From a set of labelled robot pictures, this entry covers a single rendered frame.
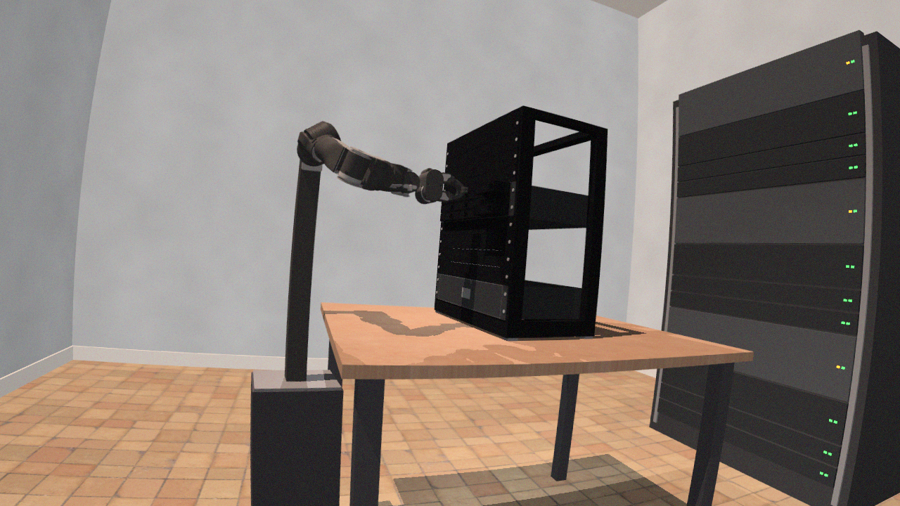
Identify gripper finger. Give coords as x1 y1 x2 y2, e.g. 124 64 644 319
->
442 172 468 191
438 190 468 202

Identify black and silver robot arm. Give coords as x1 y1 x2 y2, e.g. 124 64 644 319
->
297 121 420 197

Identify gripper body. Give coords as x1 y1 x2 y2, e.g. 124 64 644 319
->
415 168 444 205

